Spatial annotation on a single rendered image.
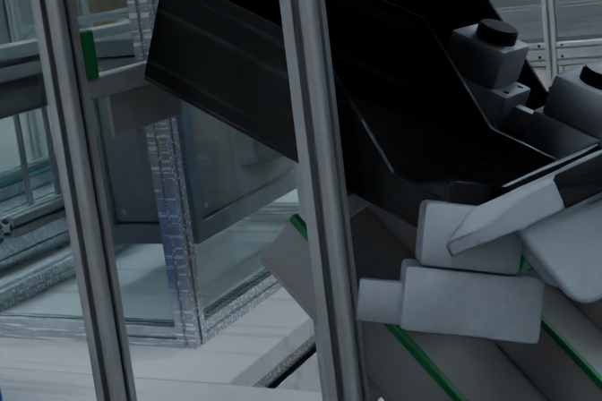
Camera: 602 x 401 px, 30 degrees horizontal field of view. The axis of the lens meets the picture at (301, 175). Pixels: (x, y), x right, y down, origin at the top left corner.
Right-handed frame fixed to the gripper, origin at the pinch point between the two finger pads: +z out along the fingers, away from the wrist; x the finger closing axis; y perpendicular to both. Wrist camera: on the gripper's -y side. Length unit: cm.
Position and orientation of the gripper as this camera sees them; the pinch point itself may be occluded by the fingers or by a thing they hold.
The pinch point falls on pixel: (462, 220)
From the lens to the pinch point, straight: 54.1
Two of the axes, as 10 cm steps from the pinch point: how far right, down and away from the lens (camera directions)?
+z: -9.1, 4.1, 0.5
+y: 4.1, 9.1, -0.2
